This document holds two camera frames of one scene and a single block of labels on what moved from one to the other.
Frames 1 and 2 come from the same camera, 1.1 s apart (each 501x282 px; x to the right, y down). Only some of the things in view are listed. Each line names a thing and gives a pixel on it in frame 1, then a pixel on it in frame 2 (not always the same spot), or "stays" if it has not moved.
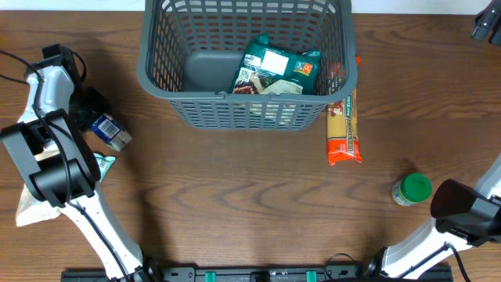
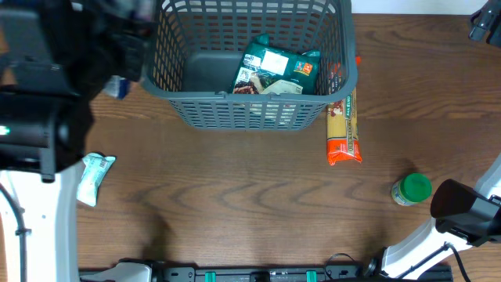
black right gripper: x=484 y=22 stays
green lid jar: x=412 y=188 stays
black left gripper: x=91 y=108 → x=131 y=57
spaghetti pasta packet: x=342 y=131 stays
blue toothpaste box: x=106 y=127 → x=117 y=87
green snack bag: x=265 y=68 stays
